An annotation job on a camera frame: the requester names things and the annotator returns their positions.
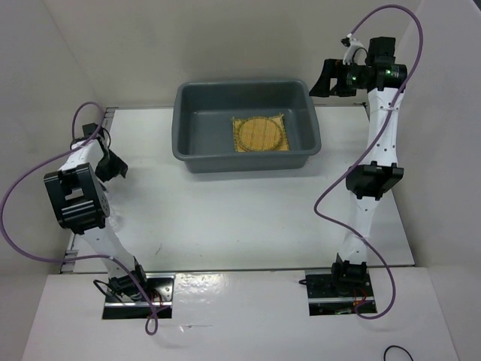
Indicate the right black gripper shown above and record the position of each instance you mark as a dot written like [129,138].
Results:
[331,68]

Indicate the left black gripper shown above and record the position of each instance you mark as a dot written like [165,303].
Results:
[117,168]

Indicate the round yellow bamboo plate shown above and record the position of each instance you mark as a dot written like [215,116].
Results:
[259,133]

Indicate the square bamboo mat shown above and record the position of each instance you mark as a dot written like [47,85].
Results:
[283,144]

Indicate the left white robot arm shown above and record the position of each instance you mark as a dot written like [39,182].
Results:
[78,196]

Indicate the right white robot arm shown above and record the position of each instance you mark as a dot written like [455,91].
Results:
[375,70]

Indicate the grey plastic bin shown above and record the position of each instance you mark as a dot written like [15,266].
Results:
[202,132]

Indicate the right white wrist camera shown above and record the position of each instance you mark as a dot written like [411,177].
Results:
[353,49]

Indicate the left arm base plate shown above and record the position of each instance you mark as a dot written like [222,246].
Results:
[160,291]

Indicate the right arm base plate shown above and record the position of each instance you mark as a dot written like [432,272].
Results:
[324,298]

